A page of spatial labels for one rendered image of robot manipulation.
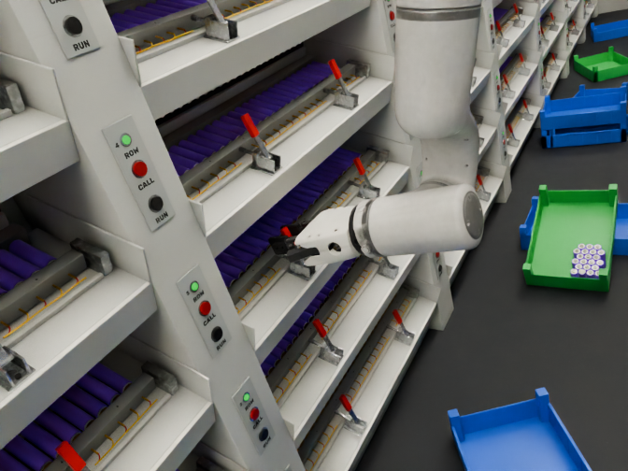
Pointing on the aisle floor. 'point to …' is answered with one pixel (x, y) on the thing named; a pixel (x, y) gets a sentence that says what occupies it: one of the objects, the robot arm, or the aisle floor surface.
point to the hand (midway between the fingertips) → (287, 238)
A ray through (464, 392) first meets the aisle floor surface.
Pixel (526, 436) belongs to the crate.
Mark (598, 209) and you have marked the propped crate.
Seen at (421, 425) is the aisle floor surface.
